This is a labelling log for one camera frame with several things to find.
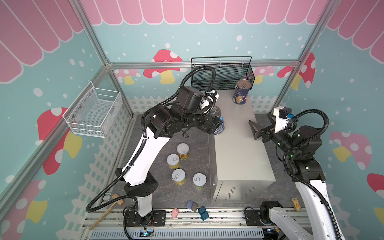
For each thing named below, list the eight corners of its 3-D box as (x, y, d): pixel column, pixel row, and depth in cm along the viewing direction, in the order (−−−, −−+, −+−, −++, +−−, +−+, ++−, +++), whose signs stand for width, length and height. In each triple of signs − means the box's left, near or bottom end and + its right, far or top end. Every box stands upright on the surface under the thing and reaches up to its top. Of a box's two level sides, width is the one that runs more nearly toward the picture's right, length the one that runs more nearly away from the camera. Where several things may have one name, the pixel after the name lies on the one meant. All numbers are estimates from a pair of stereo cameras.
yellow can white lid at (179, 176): (172, 185, 87) (170, 181, 82) (173, 172, 92) (172, 168, 87) (185, 185, 87) (184, 181, 82) (185, 172, 92) (185, 168, 87)
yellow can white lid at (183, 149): (177, 160, 97) (176, 153, 91) (178, 149, 102) (177, 143, 96) (189, 160, 97) (188, 153, 91) (189, 149, 102) (188, 143, 96)
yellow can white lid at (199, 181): (192, 189, 85) (192, 185, 80) (193, 177, 90) (192, 172, 85) (206, 189, 85) (207, 185, 80) (205, 177, 90) (206, 172, 85)
